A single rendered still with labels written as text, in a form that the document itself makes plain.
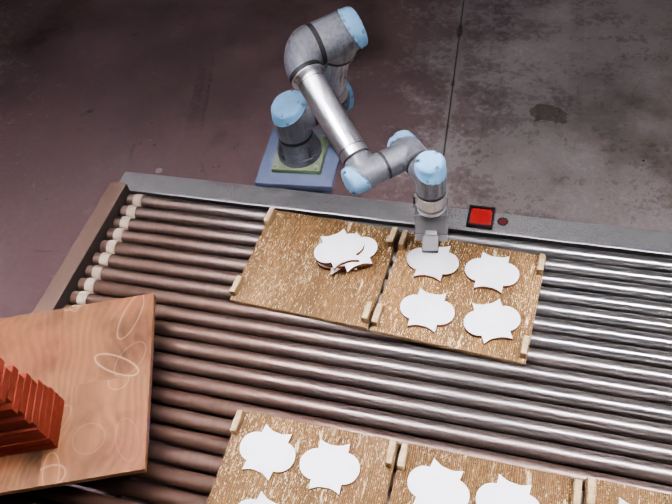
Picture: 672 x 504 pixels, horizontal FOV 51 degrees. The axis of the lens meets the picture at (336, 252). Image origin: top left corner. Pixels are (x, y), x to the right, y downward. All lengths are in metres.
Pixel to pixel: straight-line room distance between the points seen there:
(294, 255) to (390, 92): 2.09
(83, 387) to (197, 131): 2.38
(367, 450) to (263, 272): 0.63
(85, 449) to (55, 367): 0.26
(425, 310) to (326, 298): 0.28
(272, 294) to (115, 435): 0.57
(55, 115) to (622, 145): 3.15
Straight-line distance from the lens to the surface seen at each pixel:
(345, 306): 1.96
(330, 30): 1.92
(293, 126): 2.28
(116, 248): 2.32
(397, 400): 1.82
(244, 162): 3.78
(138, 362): 1.89
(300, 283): 2.03
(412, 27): 4.51
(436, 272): 1.99
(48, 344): 2.03
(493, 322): 1.91
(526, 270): 2.02
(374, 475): 1.73
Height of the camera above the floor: 2.55
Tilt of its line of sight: 51 degrees down
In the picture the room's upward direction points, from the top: 11 degrees counter-clockwise
